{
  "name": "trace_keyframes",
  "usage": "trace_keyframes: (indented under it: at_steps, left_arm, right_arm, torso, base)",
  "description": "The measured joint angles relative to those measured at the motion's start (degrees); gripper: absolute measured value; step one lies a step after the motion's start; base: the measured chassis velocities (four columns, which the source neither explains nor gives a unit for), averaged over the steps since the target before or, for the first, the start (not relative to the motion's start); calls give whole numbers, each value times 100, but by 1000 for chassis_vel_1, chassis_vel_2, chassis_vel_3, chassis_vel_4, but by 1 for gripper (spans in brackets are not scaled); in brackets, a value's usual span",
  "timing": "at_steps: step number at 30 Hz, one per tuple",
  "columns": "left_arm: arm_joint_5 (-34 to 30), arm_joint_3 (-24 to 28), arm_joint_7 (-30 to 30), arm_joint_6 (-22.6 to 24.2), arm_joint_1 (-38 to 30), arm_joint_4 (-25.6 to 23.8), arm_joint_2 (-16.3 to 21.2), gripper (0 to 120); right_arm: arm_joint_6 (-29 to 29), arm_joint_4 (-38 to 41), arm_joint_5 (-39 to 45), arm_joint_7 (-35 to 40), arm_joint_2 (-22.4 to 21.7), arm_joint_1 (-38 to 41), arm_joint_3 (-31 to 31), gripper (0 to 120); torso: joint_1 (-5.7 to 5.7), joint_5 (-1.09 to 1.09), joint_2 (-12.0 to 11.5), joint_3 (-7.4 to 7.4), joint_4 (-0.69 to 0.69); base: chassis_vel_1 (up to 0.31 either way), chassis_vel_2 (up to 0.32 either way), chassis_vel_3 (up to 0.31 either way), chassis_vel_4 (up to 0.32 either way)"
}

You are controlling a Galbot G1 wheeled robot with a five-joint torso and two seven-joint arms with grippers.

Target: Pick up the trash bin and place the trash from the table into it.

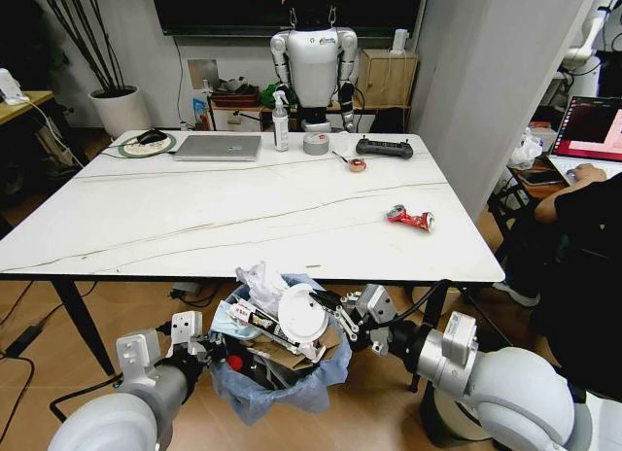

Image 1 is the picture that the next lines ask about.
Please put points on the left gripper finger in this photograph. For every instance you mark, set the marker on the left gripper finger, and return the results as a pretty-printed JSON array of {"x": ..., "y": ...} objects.
[
  {"x": 216, "y": 359},
  {"x": 212, "y": 342}
]

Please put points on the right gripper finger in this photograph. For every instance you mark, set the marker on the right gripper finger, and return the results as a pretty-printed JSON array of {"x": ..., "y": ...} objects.
[
  {"x": 349, "y": 327},
  {"x": 326, "y": 299}
]

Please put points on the white round cup lid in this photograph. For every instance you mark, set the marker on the white round cup lid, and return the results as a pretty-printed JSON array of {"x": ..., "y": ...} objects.
[{"x": 301, "y": 320}]

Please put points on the trash bin with blue bag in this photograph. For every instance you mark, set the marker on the trash bin with blue bag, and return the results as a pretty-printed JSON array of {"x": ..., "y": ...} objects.
[{"x": 291, "y": 397}]

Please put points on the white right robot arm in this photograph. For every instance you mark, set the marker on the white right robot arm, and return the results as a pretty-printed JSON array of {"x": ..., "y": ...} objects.
[{"x": 525, "y": 392}]

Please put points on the person's forearm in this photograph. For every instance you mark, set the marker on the person's forearm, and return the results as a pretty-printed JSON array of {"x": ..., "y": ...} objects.
[{"x": 548, "y": 205}]

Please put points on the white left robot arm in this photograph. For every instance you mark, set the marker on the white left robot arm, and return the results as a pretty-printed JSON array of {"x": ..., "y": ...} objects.
[{"x": 121, "y": 422}]

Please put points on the small red cap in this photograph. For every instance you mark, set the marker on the small red cap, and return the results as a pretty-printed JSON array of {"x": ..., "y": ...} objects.
[{"x": 235, "y": 362}]

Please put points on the blue face mask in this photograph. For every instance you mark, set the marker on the blue face mask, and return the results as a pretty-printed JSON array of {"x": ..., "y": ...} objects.
[{"x": 233, "y": 327}]

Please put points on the black table leg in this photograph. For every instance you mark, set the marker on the black table leg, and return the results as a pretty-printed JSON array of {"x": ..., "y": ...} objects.
[
  {"x": 82, "y": 324},
  {"x": 432, "y": 320}
]

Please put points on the black and white wrapper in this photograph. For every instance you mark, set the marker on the black and white wrapper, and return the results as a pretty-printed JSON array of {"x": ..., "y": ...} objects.
[{"x": 262, "y": 323}]

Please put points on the white power strip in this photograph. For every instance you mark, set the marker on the white power strip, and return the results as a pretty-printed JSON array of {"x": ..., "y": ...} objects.
[{"x": 185, "y": 290}]

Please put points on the brown cardboard piece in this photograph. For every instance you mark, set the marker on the brown cardboard piece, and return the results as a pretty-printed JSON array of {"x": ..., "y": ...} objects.
[{"x": 291, "y": 359}]

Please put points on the crumpled white paper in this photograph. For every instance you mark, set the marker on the crumpled white paper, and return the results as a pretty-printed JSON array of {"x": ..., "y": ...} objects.
[{"x": 260, "y": 283}]

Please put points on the crushed red can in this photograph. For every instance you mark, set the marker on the crushed red can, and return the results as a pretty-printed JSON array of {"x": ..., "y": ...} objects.
[{"x": 410, "y": 218}]

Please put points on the person's shoe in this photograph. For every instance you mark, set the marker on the person's shoe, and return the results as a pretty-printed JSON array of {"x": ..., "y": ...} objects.
[{"x": 517, "y": 294}]

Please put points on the thin black stick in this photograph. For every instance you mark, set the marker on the thin black stick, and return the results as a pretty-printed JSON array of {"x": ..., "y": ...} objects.
[{"x": 340, "y": 155}]

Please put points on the grey tape roll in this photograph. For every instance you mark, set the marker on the grey tape roll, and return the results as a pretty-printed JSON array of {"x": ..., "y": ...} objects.
[{"x": 317, "y": 145}]

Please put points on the black remote controller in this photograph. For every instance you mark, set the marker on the black remote controller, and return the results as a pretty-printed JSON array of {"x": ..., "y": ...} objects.
[{"x": 385, "y": 147}]

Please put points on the white spray bottle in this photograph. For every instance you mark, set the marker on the white spray bottle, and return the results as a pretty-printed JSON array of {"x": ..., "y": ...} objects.
[{"x": 280, "y": 128}]

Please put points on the closed silver laptop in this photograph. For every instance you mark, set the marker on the closed silver laptop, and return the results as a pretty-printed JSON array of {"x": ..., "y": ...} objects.
[{"x": 217, "y": 147}]

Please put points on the person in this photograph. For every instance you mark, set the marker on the person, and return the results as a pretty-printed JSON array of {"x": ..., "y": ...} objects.
[{"x": 578, "y": 276}]

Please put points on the round green-rimmed mouse pad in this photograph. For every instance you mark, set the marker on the round green-rimmed mouse pad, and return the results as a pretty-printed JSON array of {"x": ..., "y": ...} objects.
[{"x": 131, "y": 151}]

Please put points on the green bag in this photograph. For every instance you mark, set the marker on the green bag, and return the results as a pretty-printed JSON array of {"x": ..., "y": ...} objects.
[{"x": 277, "y": 97}]

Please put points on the black computer mouse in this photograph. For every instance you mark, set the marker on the black computer mouse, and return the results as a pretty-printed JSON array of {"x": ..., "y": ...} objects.
[{"x": 151, "y": 137}]

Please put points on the dark red tray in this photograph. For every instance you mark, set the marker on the dark red tray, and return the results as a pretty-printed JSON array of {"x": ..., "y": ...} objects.
[{"x": 235, "y": 100}]

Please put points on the black phone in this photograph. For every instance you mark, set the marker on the black phone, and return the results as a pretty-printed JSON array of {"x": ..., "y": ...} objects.
[{"x": 540, "y": 178}]

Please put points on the blue package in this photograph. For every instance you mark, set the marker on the blue package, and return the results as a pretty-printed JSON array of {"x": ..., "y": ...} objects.
[{"x": 199, "y": 112}]

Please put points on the wooden cabinet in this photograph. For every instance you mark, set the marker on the wooden cabinet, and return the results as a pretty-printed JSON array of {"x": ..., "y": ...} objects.
[{"x": 389, "y": 79}]

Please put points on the white plastic bag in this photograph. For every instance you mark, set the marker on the white plastic bag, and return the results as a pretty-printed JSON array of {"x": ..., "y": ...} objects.
[{"x": 527, "y": 149}]

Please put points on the white humanoid robot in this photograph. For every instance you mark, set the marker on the white humanoid robot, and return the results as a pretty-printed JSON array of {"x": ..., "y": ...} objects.
[{"x": 313, "y": 62}]

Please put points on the white plant pot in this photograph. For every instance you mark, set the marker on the white plant pot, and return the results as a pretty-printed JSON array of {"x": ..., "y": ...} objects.
[{"x": 121, "y": 113}]

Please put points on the small white device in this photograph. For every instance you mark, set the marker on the small white device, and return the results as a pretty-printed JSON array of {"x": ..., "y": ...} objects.
[{"x": 399, "y": 42}]

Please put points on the dark bamboo stems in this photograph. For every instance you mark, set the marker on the dark bamboo stems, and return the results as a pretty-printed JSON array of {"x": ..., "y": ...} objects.
[{"x": 108, "y": 77}]

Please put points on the open laptop with lit screen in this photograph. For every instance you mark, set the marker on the open laptop with lit screen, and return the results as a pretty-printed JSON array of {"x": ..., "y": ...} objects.
[{"x": 590, "y": 135}]

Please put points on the wooden side desk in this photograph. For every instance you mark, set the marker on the wooden side desk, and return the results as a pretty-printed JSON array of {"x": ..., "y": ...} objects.
[{"x": 29, "y": 103}]

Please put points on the white desk device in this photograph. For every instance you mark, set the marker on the white desk device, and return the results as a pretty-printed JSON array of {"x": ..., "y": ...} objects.
[{"x": 10, "y": 89}]

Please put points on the dark leafy plant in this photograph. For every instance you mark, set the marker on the dark leafy plant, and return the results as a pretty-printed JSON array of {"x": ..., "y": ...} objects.
[{"x": 24, "y": 38}]

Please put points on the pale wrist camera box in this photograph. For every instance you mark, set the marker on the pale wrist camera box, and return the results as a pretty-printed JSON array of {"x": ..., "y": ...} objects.
[
  {"x": 376, "y": 302},
  {"x": 187, "y": 324}
]

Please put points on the silver wall plate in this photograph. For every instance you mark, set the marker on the silver wall plate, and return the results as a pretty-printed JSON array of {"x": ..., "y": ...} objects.
[{"x": 201, "y": 72}]

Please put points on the black wall screen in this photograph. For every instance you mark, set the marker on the black wall screen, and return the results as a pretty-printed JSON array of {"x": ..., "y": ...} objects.
[{"x": 218, "y": 9}]

